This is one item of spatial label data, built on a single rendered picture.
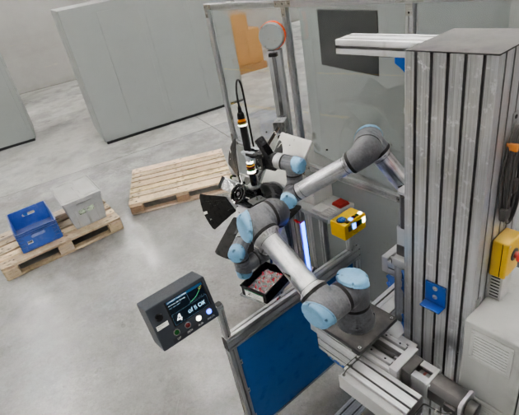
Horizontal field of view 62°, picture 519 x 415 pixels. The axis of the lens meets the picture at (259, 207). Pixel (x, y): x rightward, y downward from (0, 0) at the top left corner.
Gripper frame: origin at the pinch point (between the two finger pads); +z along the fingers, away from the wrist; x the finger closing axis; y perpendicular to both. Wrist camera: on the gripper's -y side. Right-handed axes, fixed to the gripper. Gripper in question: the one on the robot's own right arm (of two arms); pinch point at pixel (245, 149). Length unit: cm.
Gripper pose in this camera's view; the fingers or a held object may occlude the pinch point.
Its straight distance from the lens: 220.1
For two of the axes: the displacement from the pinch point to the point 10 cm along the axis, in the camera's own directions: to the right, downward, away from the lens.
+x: 6.5, -4.7, 5.9
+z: -7.4, -2.4, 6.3
